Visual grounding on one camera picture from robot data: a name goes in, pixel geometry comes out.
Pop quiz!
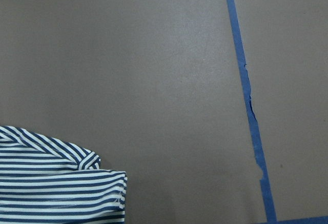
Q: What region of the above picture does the navy white striped polo shirt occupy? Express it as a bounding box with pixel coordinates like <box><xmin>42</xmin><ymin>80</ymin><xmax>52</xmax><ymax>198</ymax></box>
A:
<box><xmin>1</xmin><ymin>126</ymin><xmax>127</xmax><ymax>223</ymax></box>

